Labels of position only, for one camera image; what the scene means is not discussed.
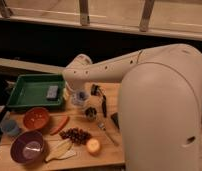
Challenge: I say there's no black rectangular block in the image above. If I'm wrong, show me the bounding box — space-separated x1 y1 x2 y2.
110 112 120 129

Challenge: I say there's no green plastic tray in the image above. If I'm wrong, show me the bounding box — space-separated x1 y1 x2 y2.
7 74 65 110

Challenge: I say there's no black handled utensil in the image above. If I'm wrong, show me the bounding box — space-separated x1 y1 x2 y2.
100 90 107 118

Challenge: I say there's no dark grape bunch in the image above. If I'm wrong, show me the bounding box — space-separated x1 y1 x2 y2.
59 128 92 145

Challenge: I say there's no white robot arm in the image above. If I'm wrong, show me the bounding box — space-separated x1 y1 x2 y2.
63 44 202 171

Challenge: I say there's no grey sponge block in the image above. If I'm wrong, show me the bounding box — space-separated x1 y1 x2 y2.
46 85 59 100

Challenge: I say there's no blue cup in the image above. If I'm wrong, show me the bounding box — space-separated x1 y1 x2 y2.
1 119 20 136

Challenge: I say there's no metal fork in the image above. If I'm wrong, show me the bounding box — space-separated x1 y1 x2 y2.
98 122 119 146

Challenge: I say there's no small metal cup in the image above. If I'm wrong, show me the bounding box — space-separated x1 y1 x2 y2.
85 107 97 121

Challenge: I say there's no yellow apple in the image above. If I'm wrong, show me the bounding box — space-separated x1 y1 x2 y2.
86 138 101 155

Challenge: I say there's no small dark clip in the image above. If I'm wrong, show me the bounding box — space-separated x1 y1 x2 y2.
91 84 99 96

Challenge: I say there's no purple bowl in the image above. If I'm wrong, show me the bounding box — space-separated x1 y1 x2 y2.
10 131 45 164

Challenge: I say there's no red bowl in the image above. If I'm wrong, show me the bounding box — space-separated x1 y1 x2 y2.
23 107 50 130

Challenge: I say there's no clear plastic cup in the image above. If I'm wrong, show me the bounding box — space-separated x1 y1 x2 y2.
71 90 89 106

